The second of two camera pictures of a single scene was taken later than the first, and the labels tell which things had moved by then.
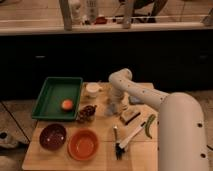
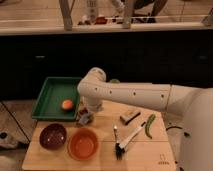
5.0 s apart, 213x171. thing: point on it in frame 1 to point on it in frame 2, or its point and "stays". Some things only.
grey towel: [109, 109] to [83, 118]
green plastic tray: [59, 99] stays
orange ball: [67, 104] stays
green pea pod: [148, 124] stays
